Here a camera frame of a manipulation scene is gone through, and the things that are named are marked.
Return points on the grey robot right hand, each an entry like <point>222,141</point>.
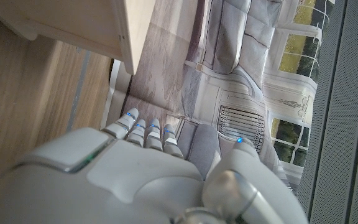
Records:
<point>120,180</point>

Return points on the light wooden box with slot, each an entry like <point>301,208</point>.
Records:
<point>73,21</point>

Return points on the printed living room backdrop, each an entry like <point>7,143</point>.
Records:
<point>166,62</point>

